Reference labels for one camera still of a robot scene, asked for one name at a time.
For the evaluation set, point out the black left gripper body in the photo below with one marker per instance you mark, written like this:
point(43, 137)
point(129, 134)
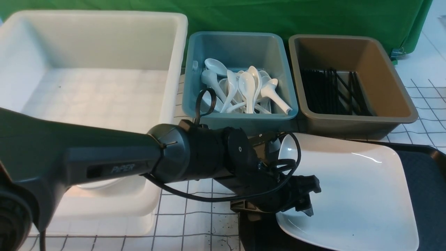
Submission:
point(272, 186)

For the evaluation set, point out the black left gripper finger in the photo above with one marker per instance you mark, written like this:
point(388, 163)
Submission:
point(239, 206)
point(304, 205)

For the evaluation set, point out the white rectangular rice plate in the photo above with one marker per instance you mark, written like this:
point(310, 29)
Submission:
point(364, 204)

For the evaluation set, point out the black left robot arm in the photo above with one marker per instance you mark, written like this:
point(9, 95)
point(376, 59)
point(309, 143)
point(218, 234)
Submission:
point(41, 160)

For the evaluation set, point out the white grid tablecloth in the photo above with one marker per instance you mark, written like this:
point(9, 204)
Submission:
point(178, 224)

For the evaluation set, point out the pile of white spoons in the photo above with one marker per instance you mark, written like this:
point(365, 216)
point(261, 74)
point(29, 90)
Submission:
point(247, 91)

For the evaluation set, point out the blue plastic bin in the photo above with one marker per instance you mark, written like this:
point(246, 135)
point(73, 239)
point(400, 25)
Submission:
point(238, 51)

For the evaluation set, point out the pile of black chopsticks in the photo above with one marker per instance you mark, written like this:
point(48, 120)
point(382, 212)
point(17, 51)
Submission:
point(328, 92)

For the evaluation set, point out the black serving tray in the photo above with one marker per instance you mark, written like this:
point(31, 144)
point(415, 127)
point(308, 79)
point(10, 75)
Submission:
point(425, 173)

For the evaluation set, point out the brown plastic bin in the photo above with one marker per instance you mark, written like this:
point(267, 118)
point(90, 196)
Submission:
point(385, 93)

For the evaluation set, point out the metal clamp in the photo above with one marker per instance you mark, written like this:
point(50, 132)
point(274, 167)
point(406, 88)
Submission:
point(397, 54)

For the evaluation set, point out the large white plastic tub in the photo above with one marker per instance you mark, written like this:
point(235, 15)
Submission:
point(118, 70)

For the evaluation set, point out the green cloth backdrop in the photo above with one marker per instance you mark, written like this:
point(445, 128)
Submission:
point(278, 17)

